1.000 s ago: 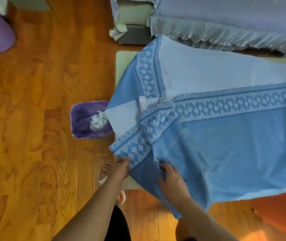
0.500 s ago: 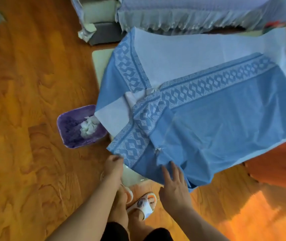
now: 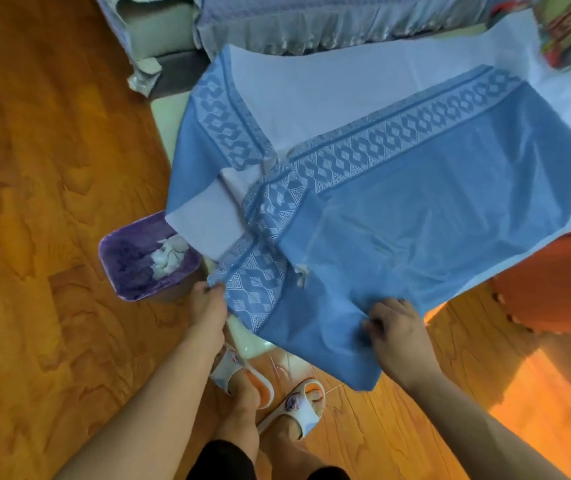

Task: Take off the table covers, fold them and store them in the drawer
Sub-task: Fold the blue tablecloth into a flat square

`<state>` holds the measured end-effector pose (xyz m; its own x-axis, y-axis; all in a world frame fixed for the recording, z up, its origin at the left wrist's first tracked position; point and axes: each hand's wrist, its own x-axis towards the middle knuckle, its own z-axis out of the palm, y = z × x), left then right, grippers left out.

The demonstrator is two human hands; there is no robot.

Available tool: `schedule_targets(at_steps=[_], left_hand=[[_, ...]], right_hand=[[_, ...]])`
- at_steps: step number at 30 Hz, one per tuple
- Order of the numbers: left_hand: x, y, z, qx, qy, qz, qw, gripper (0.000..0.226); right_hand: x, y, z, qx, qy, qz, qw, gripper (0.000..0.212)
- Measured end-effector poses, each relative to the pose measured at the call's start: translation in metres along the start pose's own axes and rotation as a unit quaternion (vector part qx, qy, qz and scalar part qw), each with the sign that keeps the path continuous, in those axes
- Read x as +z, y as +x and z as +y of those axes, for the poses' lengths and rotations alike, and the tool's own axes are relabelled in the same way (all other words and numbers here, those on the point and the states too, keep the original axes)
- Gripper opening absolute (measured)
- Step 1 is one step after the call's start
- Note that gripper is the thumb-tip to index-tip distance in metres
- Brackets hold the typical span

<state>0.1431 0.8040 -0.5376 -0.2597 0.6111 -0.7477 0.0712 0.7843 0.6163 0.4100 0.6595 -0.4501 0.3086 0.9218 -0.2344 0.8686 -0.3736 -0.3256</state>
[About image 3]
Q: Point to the person's right hand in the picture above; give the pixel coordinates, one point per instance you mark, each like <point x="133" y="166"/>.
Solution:
<point x="403" y="344"/>

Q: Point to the white slipper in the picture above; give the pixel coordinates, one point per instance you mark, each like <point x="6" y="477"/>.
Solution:
<point x="233" y="372"/>
<point x="298" y="407"/>

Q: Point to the orange fabric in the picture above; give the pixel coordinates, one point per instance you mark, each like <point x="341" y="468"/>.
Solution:
<point x="555" y="279"/>

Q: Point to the person's left hand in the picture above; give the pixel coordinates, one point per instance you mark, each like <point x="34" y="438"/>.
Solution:
<point x="208" y="312"/>

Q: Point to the person's right thumb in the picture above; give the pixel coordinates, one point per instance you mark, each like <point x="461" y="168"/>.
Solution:
<point x="373" y="328"/>

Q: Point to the black shorts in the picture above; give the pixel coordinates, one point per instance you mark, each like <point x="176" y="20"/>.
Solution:
<point x="223" y="464"/>

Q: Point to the person's left forearm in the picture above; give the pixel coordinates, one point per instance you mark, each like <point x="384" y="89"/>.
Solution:
<point x="155" y="414"/>

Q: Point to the person's left leg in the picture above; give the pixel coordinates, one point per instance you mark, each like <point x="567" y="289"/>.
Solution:
<point x="240" y="414"/>

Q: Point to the person's right leg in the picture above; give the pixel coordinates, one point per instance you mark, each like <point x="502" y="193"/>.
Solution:
<point x="290" y="452"/>

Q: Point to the blue frilled bedspread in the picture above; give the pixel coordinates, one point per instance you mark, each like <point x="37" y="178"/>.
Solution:
<point x="325" y="17"/>

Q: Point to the person's left fingers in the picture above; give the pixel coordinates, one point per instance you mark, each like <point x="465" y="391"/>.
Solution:
<point x="211" y="289"/>

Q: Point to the person's right forearm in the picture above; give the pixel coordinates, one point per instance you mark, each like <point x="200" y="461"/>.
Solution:
<point x="480" y="434"/>

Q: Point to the person's leg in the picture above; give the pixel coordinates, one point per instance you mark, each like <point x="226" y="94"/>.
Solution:
<point x="240" y="414"/>
<point x="290" y="452"/>

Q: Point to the crumpled white tissue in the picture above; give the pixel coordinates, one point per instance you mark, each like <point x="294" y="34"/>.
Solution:
<point x="168" y="257"/>

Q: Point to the purple waste bin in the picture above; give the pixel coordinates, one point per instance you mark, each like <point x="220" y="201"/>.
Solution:
<point x="135" y="264"/>

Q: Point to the blue patterned cloth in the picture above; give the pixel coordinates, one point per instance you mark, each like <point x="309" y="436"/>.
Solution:
<point x="415" y="204"/>

